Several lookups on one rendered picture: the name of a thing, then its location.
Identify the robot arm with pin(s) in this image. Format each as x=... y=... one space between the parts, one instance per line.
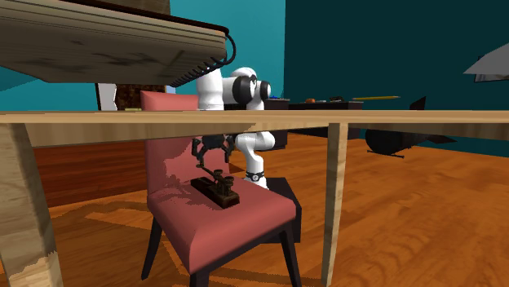
x=208 y=88

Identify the red upholstered chair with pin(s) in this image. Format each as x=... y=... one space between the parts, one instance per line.
x=222 y=222

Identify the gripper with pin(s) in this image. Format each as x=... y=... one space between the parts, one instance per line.
x=214 y=142

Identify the dark brown telegraph key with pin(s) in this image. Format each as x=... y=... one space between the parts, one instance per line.
x=216 y=194

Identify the light wooden table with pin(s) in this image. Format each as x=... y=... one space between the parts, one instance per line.
x=119 y=133

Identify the black angular object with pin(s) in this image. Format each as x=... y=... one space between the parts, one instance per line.
x=389 y=141

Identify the yellow pencil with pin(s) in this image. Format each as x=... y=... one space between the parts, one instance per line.
x=375 y=98

